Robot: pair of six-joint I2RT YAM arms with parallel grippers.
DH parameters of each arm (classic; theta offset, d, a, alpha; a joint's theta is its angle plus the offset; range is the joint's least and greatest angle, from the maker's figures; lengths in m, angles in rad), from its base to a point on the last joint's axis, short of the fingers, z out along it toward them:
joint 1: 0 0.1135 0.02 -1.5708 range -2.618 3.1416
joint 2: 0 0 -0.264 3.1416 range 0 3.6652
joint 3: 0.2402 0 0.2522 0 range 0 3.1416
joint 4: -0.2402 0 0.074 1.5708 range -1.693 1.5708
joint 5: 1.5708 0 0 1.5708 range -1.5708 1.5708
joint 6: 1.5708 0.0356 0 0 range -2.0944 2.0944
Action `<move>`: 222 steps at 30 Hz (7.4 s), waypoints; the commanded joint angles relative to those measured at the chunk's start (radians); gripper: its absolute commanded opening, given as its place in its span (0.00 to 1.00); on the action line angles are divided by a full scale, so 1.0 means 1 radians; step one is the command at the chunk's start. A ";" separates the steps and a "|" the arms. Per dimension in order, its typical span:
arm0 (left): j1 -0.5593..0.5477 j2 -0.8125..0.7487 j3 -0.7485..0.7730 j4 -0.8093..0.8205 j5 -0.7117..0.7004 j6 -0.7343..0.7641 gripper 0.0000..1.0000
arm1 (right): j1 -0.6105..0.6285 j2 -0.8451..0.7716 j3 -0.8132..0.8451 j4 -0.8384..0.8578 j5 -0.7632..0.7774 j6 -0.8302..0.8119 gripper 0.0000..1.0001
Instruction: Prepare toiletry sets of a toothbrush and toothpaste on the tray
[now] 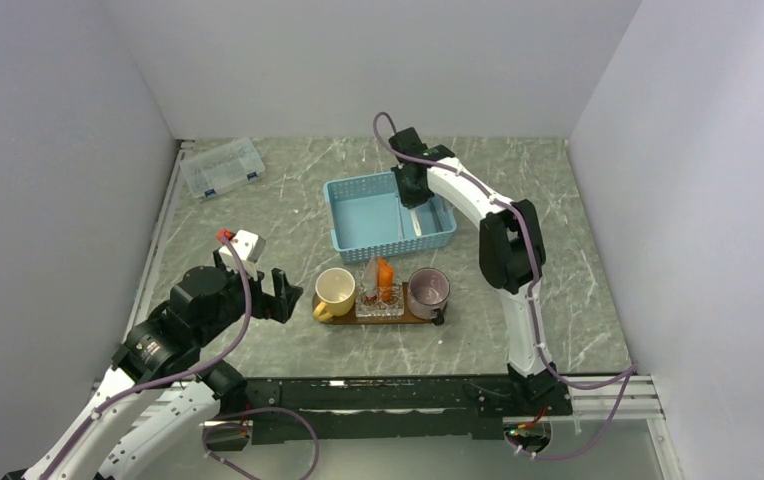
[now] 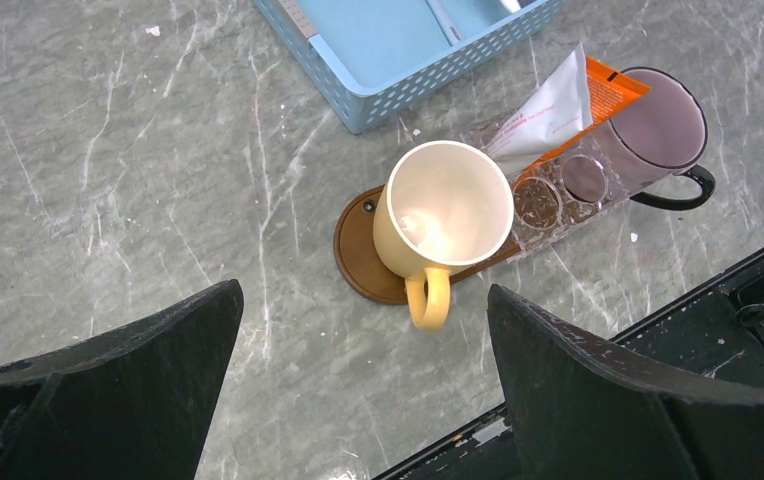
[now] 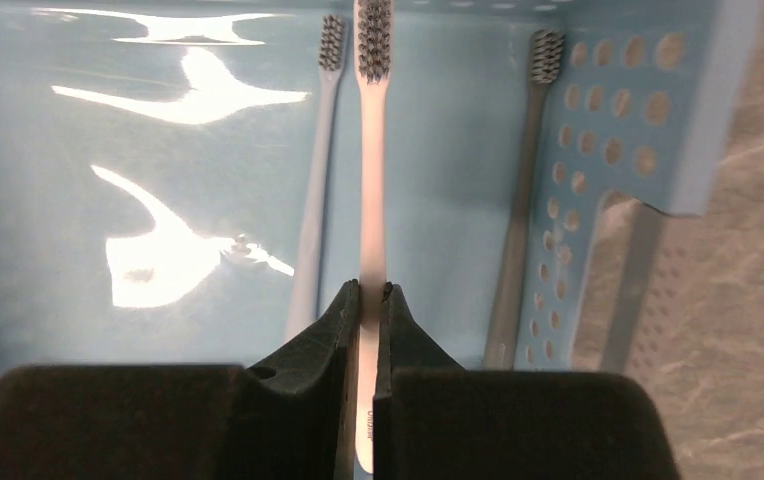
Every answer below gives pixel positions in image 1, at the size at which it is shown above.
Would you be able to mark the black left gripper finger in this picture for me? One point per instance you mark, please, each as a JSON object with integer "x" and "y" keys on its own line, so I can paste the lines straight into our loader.
{"x": 279, "y": 310}
{"x": 283, "y": 290}

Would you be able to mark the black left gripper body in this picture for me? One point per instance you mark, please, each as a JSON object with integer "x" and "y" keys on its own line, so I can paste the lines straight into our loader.
{"x": 235, "y": 298}

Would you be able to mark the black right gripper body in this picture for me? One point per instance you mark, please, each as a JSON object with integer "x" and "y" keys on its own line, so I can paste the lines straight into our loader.
{"x": 411, "y": 195}

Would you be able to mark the yellow mug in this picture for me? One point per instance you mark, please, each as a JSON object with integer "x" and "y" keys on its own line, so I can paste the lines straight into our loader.
{"x": 335, "y": 289}

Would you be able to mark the light blue plastic basket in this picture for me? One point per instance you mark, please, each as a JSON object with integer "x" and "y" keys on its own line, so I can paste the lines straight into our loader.
{"x": 363, "y": 219}

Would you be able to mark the brown oval wooden tray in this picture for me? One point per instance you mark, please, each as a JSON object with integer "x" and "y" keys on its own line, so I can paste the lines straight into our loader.
{"x": 350, "y": 320}

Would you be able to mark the orange toothpaste tube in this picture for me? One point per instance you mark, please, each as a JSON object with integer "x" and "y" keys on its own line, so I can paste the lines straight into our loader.
{"x": 385, "y": 280}

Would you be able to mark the purple mug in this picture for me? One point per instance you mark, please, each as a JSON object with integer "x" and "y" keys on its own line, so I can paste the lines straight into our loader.
{"x": 428, "y": 292}

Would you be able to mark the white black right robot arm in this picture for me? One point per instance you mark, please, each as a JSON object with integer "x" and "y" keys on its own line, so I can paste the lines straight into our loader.
{"x": 511, "y": 252}

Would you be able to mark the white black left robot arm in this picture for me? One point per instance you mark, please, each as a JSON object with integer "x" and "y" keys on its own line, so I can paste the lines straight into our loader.
{"x": 156, "y": 385}

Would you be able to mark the clear plastic compartment box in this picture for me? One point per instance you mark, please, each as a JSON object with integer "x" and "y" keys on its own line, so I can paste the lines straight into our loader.
{"x": 222, "y": 168}

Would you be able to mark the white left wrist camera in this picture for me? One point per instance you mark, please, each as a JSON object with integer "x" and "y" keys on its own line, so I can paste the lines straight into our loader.
{"x": 248, "y": 246}

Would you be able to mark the aluminium rail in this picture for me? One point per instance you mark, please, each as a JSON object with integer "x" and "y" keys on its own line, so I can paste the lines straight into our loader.
{"x": 157, "y": 246}

